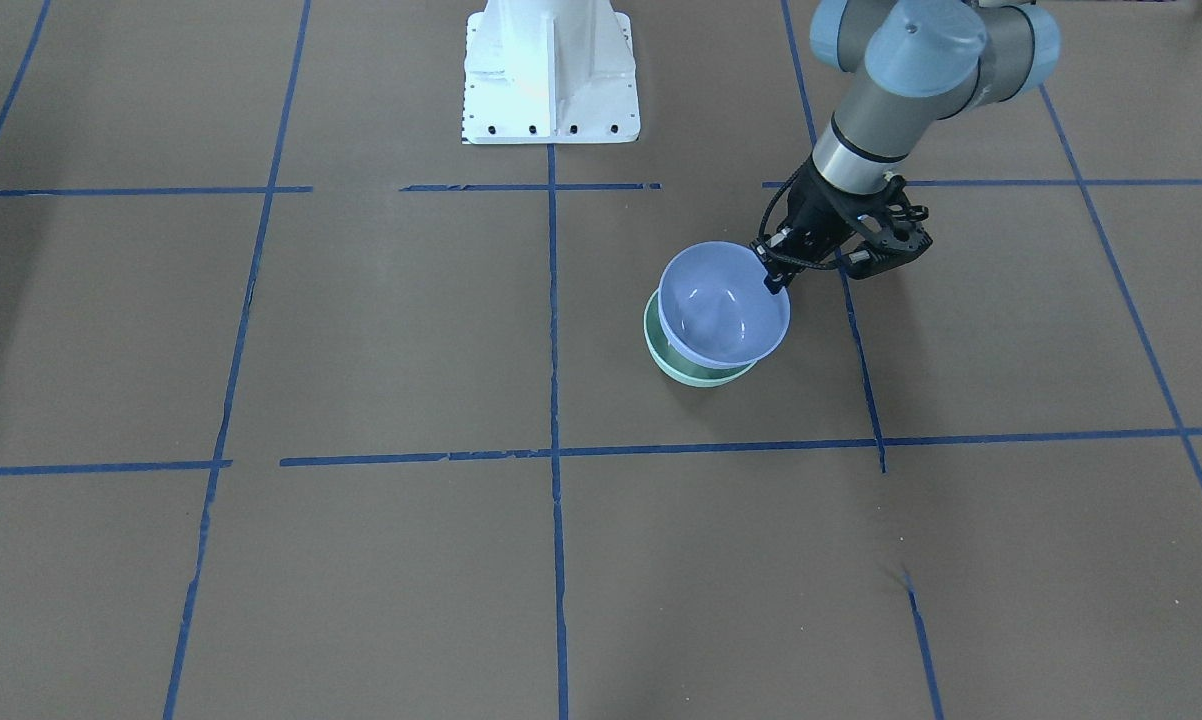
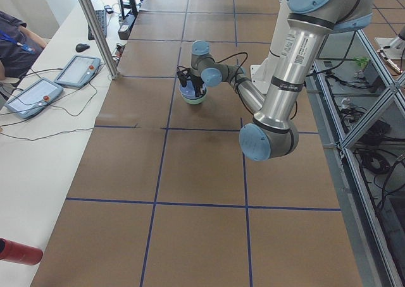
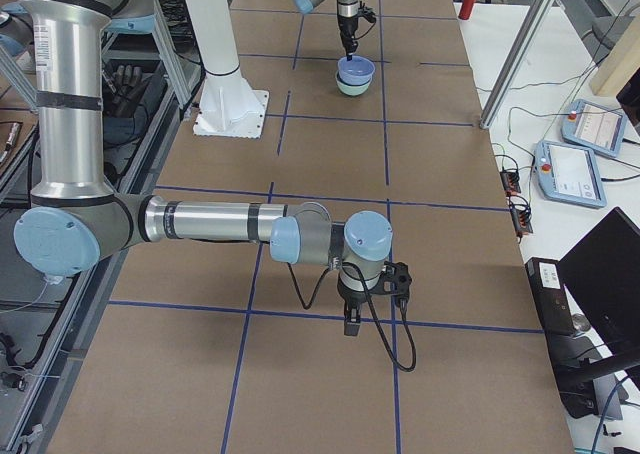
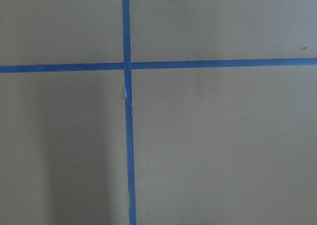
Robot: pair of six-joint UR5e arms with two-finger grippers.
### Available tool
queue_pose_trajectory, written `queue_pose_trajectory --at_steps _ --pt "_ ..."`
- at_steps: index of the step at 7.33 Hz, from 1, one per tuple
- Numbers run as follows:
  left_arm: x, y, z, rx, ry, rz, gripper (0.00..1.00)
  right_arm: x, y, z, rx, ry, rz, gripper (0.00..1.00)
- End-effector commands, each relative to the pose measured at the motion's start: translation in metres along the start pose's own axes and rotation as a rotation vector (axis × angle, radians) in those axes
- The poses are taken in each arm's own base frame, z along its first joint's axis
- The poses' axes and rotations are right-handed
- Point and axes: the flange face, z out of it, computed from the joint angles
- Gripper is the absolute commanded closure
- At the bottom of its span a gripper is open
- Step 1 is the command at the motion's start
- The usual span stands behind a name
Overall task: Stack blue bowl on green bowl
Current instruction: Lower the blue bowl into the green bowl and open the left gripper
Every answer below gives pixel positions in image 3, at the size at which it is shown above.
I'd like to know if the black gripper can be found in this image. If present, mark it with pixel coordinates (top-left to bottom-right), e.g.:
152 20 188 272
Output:
337 279 366 336
337 15 358 61

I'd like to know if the blue ceramic bowl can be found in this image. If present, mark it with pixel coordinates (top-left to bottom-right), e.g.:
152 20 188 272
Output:
337 55 376 86

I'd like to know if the green ceramic bowl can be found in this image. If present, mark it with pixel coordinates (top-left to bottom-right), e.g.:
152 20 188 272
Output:
335 73 371 97

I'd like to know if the brown paper table cover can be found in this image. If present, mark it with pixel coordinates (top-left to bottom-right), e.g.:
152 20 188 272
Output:
48 0 573 453

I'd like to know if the black power strip right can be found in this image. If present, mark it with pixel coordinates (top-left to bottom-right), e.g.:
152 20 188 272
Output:
509 204 533 238

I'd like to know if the black power strip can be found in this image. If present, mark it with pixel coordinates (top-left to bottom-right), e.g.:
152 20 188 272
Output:
509 204 533 238
499 169 521 196

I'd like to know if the black computer box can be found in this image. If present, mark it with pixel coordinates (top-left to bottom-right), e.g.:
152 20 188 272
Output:
525 257 583 337

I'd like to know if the black power strip left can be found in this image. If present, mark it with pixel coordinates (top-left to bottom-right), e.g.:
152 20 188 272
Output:
499 169 521 196

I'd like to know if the black monitor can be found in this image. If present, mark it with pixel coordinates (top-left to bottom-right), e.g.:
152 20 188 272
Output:
554 207 639 419

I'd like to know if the teach pendant near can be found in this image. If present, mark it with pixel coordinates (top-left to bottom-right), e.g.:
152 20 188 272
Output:
534 140 607 209

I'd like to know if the teach pendant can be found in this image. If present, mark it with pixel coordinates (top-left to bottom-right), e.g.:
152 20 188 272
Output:
561 99 628 159
534 140 607 209

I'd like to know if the teach pendant far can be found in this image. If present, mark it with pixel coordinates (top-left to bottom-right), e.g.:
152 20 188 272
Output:
561 99 628 159

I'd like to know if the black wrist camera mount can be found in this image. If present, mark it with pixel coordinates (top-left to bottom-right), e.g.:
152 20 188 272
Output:
358 2 377 25

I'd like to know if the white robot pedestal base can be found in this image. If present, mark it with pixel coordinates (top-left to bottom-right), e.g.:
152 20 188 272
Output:
185 0 269 139

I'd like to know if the grey aluminium frame post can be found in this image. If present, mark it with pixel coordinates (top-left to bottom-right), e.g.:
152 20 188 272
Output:
479 0 555 129

